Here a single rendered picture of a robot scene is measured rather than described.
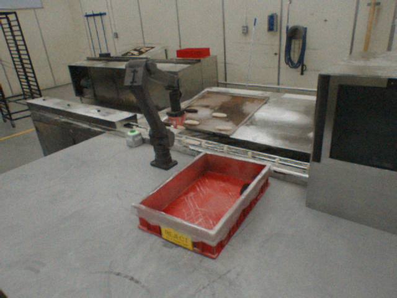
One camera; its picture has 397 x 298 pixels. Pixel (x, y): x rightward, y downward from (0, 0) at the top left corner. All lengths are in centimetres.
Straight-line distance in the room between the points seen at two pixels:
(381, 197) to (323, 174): 18
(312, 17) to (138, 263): 457
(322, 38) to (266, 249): 433
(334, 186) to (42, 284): 94
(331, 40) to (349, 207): 407
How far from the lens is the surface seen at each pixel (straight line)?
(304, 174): 125
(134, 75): 117
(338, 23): 494
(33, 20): 889
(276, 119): 167
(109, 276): 93
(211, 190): 120
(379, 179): 101
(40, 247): 114
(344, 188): 105
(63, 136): 259
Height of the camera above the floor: 147
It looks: 24 degrees down
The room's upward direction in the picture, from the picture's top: 4 degrees counter-clockwise
